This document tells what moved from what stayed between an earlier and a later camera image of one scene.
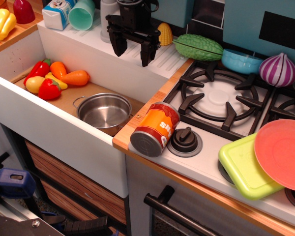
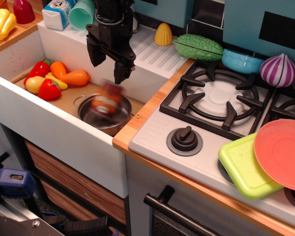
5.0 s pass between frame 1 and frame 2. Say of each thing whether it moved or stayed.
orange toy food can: moved
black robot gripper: moved
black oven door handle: stayed
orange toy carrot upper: stayed
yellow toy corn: stayed
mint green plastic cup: stayed
